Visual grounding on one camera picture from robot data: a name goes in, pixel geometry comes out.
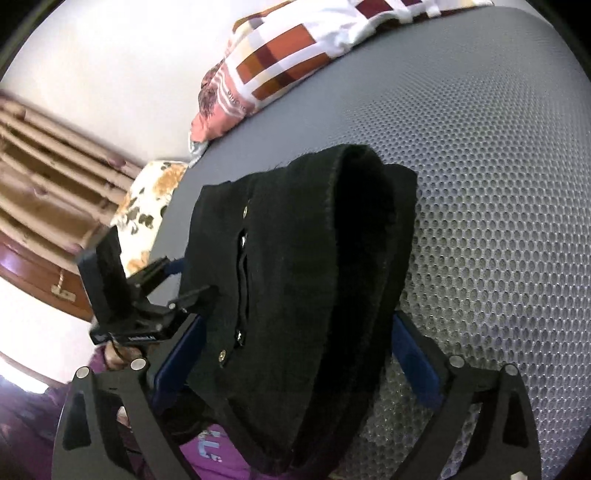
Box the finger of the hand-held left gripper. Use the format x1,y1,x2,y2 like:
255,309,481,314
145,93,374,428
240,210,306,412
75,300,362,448
167,284,219,315
126,257,186,297

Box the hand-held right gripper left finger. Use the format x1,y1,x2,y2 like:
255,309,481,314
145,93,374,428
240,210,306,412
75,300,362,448
53,318,206,480

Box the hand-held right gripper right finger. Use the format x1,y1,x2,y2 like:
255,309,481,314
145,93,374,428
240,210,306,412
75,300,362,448
392,313,542,480

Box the black pants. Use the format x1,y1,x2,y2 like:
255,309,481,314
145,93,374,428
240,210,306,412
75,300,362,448
177,144,419,476

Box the person's left hand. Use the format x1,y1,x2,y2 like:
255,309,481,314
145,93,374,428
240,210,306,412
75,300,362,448
104,344,149,371

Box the brown wooden cabinet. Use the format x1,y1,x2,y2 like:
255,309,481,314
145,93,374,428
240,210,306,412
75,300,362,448
0,230,96,324

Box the white floral cushion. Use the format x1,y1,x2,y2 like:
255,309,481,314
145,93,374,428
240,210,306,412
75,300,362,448
110,160,188,274

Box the beige curtain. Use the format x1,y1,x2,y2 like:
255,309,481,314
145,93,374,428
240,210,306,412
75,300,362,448
0,90,145,259

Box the person's purple clothing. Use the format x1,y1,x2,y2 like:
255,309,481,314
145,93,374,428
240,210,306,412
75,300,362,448
0,346,252,480

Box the grey mesh mattress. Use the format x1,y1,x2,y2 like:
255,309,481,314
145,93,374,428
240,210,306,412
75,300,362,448
152,4,591,480

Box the pink patterned pillow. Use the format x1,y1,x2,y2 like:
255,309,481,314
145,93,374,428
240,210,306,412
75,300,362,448
188,59,260,155

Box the checkered pillow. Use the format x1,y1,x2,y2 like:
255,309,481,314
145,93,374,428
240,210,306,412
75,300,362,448
222,0,495,115

